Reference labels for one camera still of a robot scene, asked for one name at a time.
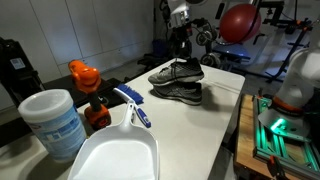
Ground orange cordless drill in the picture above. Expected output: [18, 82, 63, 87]
[68, 60, 111, 130]

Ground black dumbbell with chrome plates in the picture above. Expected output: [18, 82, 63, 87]
[196, 30, 221, 68]

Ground white wipes canister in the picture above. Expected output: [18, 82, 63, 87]
[18, 89, 86, 162]

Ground black weight bench frame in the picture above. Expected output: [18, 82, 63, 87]
[239, 0, 317, 83]

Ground white dustpan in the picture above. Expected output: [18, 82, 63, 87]
[67, 101, 159, 180]

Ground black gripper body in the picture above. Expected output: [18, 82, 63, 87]
[172, 23, 192, 59]

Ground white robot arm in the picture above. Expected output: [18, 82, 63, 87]
[258, 22, 320, 139]

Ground blue hand brush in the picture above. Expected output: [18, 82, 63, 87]
[113, 84, 151, 128]

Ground green aluminium robot base frame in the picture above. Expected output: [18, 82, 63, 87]
[253, 97, 320, 180]

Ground red exercise ball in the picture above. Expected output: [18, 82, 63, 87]
[219, 4, 261, 43]

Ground black case with label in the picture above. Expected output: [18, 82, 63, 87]
[0, 38, 44, 107]

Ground wooden base board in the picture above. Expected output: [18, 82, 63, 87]
[233, 93, 301, 180]

